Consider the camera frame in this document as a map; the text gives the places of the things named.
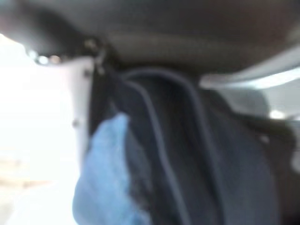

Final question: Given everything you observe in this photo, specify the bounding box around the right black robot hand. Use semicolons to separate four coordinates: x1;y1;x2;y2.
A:
0;0;300;169

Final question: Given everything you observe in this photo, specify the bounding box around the dark navy garment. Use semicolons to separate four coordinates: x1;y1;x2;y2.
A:
72;67;300;225

